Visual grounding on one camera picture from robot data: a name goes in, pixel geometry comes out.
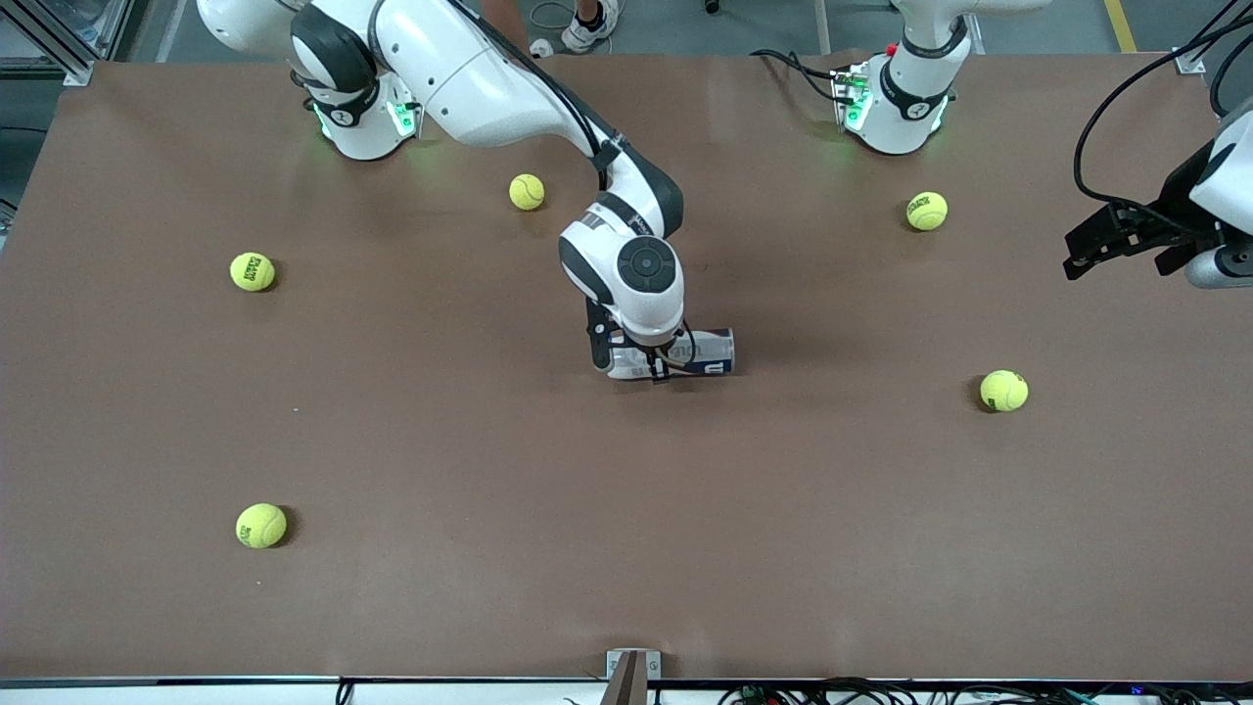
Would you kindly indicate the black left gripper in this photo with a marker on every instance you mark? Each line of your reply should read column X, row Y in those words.
column 1178, row 211

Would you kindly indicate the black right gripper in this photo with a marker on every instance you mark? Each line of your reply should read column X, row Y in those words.
column 659, row 376

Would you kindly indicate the clear plastic tennis ball can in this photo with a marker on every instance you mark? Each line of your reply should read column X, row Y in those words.
column 710, row 352

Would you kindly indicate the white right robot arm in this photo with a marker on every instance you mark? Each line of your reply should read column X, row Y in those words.
column 470, row 78

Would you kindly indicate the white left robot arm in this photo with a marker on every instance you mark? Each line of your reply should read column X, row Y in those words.
column 905, row 108

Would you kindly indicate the yellow tennis ball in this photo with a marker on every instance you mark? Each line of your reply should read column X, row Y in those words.
column 927, row 211
column 252, row 271
column 1004, row 390
column 260, row 526
column 527, row 192

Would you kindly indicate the person legs with shoes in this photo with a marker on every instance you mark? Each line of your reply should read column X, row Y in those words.
column 592, row 29

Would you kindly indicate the silver table corner bracket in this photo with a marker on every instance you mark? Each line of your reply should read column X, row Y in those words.
column 1189, row 61

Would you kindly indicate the grey metal camera mount bracket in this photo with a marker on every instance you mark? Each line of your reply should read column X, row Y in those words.
column 631, row 671

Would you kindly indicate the aluminium frame profile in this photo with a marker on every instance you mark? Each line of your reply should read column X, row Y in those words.
column 59, row 29

